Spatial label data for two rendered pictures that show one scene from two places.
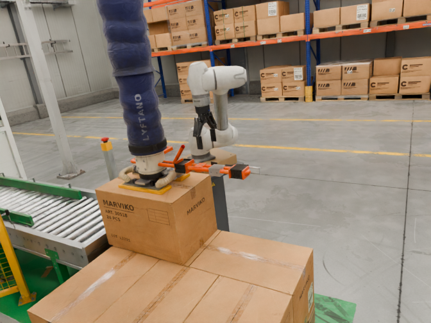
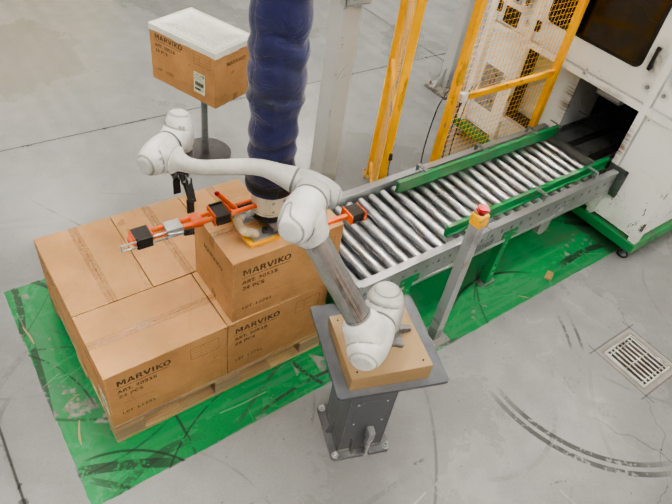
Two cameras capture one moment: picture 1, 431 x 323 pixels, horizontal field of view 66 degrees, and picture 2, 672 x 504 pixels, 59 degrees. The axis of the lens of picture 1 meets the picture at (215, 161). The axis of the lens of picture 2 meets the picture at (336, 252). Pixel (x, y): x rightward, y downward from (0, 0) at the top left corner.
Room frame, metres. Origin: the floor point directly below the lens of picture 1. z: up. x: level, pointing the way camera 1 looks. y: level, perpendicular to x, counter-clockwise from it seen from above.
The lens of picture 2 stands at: (2.84, -1.55, 2.81)
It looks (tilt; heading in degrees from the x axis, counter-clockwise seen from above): 43 degrees down; 106
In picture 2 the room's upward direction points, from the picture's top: 10 degrees clockwise
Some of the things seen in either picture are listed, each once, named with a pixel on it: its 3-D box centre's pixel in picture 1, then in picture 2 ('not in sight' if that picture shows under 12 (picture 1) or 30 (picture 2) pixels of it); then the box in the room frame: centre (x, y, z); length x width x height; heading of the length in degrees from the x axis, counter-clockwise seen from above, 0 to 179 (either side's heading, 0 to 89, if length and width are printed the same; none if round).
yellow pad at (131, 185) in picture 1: (143, 184); not in sight; (1.84, 0.44, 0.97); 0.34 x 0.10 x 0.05; 57
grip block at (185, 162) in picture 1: (184, 165); (219, 213); (1.78, 0.18, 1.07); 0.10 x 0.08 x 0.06; 147
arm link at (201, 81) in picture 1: (201, 77); (177, 131); (1.71, 0.02, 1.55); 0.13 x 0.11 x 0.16; 94
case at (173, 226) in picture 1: (158, 210); (267, 247); (1.92, 0.40, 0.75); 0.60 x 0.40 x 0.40; 58
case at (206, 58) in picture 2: not in sight; (203, 56); (0.67, 1.80, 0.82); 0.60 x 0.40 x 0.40; 169
